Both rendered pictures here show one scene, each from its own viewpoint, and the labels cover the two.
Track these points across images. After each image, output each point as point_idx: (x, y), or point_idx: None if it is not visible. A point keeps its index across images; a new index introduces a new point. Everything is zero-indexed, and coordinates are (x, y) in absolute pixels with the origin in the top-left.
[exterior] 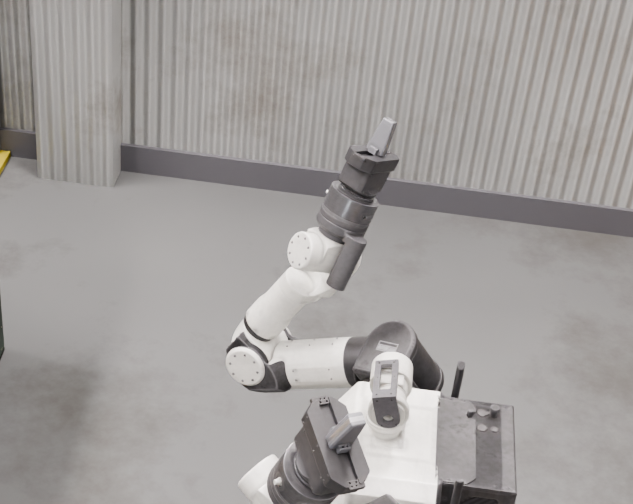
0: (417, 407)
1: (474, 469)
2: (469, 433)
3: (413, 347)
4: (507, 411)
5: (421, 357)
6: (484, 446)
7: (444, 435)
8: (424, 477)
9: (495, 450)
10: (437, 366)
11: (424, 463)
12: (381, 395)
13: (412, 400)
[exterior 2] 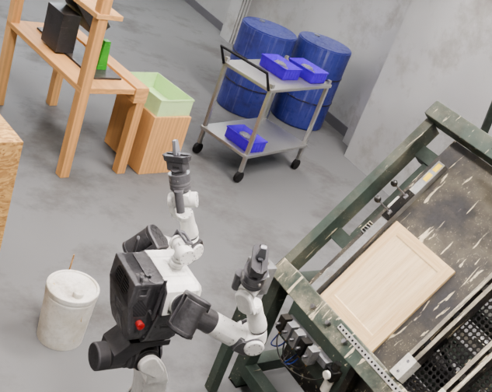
0: (170, 276)
1: (135, 257)
2: (145, 270)
3: (189, 292)
4: (136, 282)
5: (184, 302)
6: (137, 267)
7: (153, 267)
8: (150, 251)
9: (132, 266)
10: (177, 327)
11: (153, 256)
12: (181, 230)
13: (174, 278)
